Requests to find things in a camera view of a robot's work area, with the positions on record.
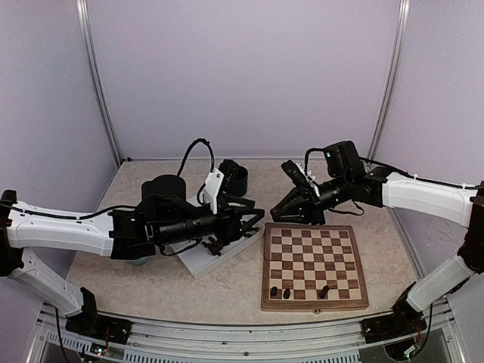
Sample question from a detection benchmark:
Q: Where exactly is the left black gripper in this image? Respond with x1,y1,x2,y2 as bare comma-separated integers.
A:
157,195,265,247

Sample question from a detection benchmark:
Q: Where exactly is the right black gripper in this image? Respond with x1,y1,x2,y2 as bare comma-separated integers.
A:
271,173,351,226

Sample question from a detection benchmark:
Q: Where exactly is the wooden chess board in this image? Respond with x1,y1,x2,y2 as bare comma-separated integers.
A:
261,223,369,312

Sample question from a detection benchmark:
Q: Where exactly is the dark chess piece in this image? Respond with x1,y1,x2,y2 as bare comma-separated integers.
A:
318,285,330,299

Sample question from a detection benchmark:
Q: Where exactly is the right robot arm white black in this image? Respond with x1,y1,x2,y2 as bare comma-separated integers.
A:
270,141,483,336

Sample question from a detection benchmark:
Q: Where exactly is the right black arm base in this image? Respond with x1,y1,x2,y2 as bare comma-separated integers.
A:
360,292,427,343

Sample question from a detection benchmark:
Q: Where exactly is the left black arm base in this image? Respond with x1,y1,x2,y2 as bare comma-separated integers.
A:
65,287,132,345

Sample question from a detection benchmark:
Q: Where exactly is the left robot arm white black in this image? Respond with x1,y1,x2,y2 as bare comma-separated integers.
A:
1,172,265,337

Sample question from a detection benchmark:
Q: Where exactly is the pile of dark chess pieces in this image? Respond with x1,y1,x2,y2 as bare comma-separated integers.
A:
202,236,224,256

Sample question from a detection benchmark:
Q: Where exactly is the dark green cup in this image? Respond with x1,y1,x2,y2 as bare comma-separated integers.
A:
227,166,248,197

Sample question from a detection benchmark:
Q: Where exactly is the white divided plastic tray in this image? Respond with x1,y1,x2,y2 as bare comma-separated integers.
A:
177,219,265,281

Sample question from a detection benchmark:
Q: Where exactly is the light blue cup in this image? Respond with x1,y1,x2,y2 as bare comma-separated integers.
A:
130,257,148,266

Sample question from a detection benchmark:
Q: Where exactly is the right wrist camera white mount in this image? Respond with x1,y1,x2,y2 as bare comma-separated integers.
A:
281,160,321,197

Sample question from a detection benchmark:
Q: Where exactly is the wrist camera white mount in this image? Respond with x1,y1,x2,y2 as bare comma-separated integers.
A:
281,160,321,197
196,159,238,215

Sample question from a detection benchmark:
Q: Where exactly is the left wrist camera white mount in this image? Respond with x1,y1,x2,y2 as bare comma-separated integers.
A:
196,159,238,215

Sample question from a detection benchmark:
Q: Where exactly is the right aluminium frame post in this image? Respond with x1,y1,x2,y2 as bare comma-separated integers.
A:
367,0,411,160

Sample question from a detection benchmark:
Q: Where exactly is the aluminium frame post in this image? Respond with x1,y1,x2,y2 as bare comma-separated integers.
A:
76,0,123,168
367,0,411,160

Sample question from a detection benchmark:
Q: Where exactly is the left aluminium frame post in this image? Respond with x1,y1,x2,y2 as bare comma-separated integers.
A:
76,0,123,168

